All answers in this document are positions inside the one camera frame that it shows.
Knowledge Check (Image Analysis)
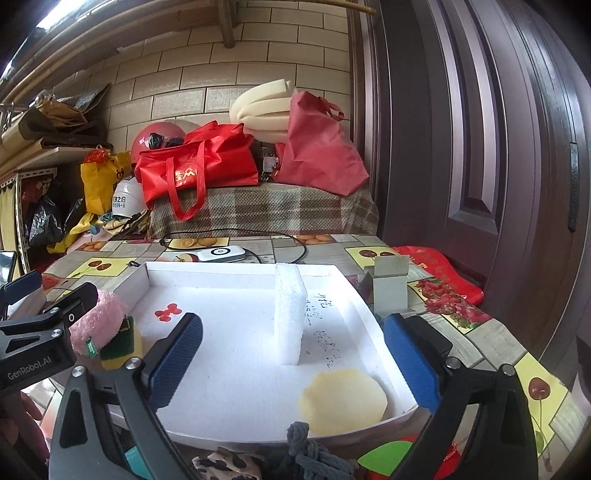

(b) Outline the teal cloth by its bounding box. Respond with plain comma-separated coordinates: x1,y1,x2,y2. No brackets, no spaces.
124,448,148,480

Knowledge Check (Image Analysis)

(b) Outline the pink knitted item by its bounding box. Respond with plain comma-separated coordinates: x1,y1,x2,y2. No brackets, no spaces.
69,291,125,356

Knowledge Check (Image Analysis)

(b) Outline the dark brown door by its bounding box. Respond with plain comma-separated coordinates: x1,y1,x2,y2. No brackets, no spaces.
351,0,591,402

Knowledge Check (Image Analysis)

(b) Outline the plaid cloth cover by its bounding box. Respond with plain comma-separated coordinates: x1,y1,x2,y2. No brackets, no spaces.
150,182,379,238

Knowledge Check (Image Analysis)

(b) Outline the yellow curtain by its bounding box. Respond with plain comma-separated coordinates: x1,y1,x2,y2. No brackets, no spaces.
0,180,21,252

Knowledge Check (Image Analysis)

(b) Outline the wooden shelf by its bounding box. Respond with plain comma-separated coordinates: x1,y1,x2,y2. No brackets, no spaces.
0,138,112,181

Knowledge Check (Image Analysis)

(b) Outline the black cable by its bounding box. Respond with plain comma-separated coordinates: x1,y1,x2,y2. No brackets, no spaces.
159,231,308,266

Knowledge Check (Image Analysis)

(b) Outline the beige helmet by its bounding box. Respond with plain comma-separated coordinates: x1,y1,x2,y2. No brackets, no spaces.
178,119,214,136

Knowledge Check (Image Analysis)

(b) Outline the grey-blue knotted cloth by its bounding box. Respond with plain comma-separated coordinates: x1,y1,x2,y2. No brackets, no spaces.
265,422,356,480

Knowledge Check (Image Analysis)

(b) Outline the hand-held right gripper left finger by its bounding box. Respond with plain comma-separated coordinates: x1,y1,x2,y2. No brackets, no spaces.
48,313,204,480

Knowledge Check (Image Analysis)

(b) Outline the green and yellow scouring sponge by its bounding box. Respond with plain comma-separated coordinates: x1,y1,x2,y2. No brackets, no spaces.
100,315,145,371

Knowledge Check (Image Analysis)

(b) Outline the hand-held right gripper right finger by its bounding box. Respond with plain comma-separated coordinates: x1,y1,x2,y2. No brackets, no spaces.
383,313,539,480

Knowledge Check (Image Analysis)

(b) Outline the yellow bag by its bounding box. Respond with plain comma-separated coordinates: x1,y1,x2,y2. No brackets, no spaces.
81,150,132,215

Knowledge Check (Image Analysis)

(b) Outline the red plastic bag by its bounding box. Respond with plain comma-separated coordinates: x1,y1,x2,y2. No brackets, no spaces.
272,91,370,195

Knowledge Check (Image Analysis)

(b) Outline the cardboard stack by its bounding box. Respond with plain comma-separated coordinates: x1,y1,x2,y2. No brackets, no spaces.
18,83,112,139

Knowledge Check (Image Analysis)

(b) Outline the fruit print tablecloth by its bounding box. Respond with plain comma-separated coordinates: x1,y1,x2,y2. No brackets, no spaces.
41,233,578,480

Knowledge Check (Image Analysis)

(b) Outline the small grey cardboard box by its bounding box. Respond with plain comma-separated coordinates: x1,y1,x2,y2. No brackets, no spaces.
362,255,411,315

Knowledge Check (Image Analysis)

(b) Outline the red printed tote bag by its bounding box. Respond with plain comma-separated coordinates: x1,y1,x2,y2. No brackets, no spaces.
135,121,260,221

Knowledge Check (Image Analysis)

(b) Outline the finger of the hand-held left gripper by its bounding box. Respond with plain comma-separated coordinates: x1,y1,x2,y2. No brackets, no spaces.
0,271,47,318
0,282,99,342

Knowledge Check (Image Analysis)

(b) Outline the white foam tray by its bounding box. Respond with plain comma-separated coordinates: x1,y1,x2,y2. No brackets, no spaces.
111,261,419,446

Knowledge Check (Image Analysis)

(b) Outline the cream foam roll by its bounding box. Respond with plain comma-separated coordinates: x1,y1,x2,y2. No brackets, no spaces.
229,78,298,144

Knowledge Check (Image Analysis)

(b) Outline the black plastic bag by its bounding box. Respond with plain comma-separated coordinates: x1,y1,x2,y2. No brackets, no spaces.
28,185,86,247

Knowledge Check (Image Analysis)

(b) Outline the white power bank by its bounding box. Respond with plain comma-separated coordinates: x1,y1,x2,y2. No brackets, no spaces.
198,247,246,264

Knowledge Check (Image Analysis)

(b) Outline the white foam block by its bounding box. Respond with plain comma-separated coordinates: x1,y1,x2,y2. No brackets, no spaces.
274,263,308,366

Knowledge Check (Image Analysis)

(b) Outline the white helmet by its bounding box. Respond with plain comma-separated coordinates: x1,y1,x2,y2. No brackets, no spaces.
112,176,149,219

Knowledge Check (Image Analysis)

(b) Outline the red printed floor bag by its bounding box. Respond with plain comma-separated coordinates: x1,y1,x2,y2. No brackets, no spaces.
392,246,485,306

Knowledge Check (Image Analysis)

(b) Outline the red helmet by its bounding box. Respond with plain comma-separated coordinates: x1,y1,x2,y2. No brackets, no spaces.
130,122,186,164

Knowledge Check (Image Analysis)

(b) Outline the leopard print cloth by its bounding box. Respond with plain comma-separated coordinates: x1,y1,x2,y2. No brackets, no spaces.
191,447,269,480

